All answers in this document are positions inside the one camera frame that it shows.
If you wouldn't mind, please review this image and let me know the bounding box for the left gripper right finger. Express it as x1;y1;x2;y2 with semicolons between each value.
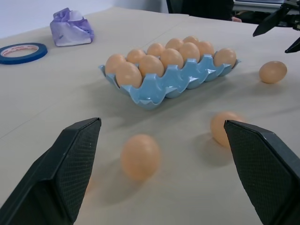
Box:
224;120;300;225

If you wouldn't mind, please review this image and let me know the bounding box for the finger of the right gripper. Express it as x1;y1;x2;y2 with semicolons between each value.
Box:
252;5;291;37
285;36;300;53

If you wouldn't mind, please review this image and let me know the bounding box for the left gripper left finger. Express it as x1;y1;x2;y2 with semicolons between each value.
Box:
0;117;102;225

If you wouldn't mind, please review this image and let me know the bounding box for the blue egg tray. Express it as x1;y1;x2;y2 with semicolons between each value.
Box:
97;54;242;111

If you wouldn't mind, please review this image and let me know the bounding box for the brown egg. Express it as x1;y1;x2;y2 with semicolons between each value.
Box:
165;37;184;51
105;53;127;75
198;41;215;58
160;48;184;70
138;54;165;77
213;47;237;69
115;61;143;88
178;42;201;63
146;43;166;57
126;48;147;64
182;35;200;45
258;60;288;84
120;134;161;181
210;111;247;148

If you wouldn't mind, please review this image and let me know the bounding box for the blue tape roll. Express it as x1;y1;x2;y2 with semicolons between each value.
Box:
0;43;48;65

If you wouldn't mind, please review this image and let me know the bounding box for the purple tissue pack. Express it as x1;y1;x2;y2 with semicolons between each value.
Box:
49;7;95;47

